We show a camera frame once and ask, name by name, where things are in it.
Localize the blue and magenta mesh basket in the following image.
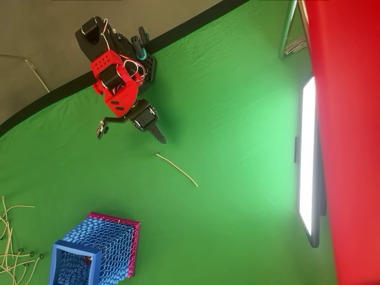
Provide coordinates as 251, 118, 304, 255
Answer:
49, 211, 141, 285

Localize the green cloth with black rim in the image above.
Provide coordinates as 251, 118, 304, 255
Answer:
0, 0, 338, 285

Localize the black clamp with teal band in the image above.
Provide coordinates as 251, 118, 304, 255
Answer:
129, 26, 149, 62

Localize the bright LED light panel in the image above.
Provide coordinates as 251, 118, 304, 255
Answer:
294, 76, 327, 249

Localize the large red blurred object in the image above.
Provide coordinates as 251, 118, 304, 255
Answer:
304, 0, 380, 285

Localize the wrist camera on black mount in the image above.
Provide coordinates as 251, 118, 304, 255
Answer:
95, 115, 131, 140

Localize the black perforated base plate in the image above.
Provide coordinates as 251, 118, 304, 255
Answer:
138, 52, 157, 84

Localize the thin white cable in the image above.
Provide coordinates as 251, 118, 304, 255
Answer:
0, 54, 50, 93

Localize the silver metal frame stand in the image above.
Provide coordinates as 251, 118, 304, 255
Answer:
278, 0, 311, 60

